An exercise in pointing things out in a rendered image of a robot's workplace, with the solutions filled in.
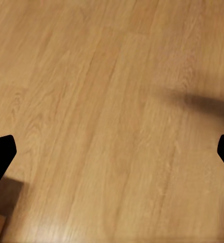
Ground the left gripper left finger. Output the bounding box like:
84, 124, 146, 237
0, 135, 17, 180

